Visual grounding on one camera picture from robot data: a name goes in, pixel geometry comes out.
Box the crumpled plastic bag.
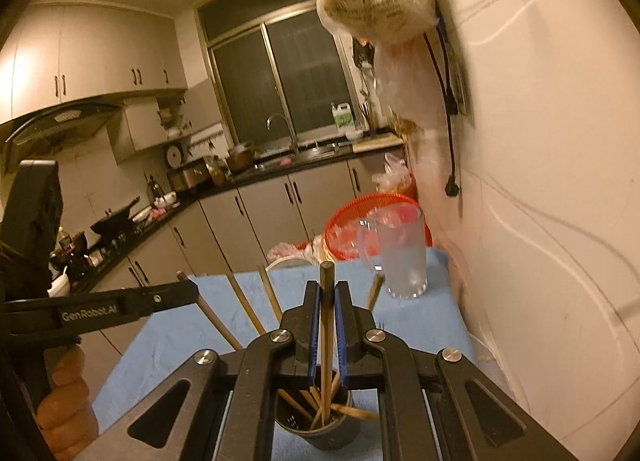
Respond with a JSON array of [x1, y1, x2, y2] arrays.
[[371, 152, 415, 193]]

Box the open shelf cabinet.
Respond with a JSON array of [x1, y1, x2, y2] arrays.
[[111, 95, 195, 165]]

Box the black power cable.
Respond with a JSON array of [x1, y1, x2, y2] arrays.
[[421, 24, 462, 198]]

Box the kitchen window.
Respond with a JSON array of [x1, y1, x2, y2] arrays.
[[196, 0, 371, 142]]

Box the beige base cabinets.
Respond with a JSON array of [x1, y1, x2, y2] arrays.
[[85, 154, 418, 357]]

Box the black kitchen countertop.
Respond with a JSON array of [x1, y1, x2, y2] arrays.
[[47, 134, 406, 299]]

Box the bunch of wooden chopsticks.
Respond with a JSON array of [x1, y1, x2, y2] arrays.
[[227, 265, 386, 434]]

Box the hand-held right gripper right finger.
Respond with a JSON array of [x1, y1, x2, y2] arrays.
[[335, 281, 576, 461]]

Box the large white bowl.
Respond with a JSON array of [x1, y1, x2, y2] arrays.
[[47, 266, 72, 298]]

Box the dark grey utensil holder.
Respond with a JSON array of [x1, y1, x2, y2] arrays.
[[274, 383, 355, 452]]

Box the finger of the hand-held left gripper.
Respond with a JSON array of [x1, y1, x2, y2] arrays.
[[5, 280, 201, 337]]

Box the wall socket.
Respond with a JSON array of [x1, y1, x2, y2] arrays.
[[447, 58, 472, 117]]

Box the wooden cutting board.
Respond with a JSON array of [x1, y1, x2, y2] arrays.
[[351, 134, 405, 153]]

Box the translucent hanging plastic bag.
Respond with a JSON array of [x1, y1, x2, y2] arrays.
[[372, 38, 451, 131]]

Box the person's left hand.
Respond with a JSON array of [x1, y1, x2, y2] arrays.
[[37, 343, 98, 459]]

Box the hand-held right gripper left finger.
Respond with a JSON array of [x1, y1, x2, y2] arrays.
[[95, 281, 322, 461]]

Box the blue tablecloth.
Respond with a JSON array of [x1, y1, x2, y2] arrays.
[[92, 247, 496, 461]]

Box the red plastic basket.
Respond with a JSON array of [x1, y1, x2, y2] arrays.
[[323, 194, 433, 262]]

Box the single wooden chopstick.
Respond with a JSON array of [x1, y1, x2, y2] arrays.
[[176, 271, 244, 350], [319, 262, 336, 426]]

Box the chrome faucet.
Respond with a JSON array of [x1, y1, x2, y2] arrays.
[[266, 113, 301, 154]]

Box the pale plastic bag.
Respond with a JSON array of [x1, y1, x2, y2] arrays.
[[266, 236, 328, 268]]

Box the silver toaster oven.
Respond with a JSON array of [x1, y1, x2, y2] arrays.
[[166, 161, 210, 193]]

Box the white detergent bottle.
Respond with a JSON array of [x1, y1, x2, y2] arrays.
[[330, 102, 354, 130]]

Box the copper cooking pot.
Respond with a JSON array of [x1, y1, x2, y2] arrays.
[[225, 142, 257, 173]]

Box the range hood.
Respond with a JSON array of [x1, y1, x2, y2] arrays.
[[0, 103, 124, 163]]

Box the dark chopstick caddy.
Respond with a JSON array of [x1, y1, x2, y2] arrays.
[[358, 100, 377, 136]]

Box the black wok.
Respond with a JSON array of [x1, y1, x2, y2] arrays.
[[89, 196, 142, 236]]

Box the beige wall cabinets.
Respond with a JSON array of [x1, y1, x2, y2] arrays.
[[0, 4, 189, 123]]

